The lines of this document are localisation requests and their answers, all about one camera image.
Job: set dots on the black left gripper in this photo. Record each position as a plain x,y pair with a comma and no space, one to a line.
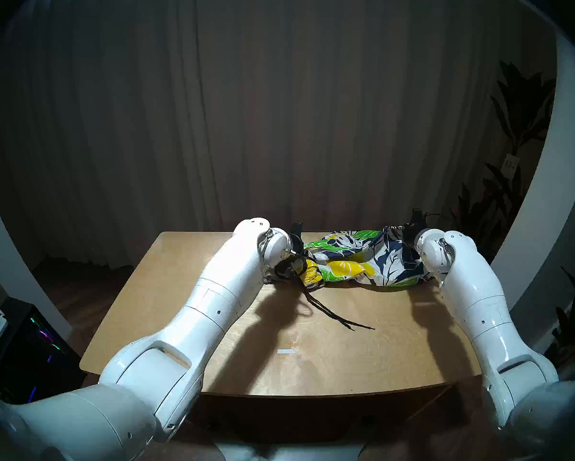
297,236

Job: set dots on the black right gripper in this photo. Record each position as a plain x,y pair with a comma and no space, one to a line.
417,222

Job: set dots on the floral print shorts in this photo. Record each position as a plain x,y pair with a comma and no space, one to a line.
364,263

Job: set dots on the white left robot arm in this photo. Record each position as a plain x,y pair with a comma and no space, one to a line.
196,311

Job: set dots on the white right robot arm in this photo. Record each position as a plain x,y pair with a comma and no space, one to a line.
479,306

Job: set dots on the white paper plant tag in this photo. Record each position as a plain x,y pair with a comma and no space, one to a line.
510,166

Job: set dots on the tall dark leafy plant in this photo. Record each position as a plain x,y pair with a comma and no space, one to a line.
522,109

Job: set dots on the white robot torso base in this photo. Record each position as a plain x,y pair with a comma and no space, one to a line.
292,453

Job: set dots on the black computer tower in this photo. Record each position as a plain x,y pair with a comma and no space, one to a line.
33,354

